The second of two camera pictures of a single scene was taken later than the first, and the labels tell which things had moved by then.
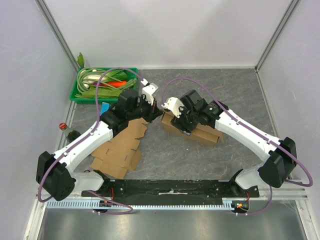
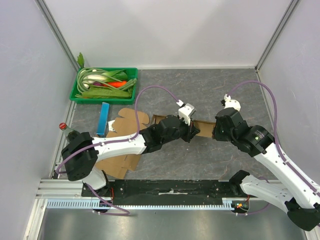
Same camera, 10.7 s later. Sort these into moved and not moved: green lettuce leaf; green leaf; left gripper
Moved: left gripper
Not moved: green leaf; green lettuce leaf
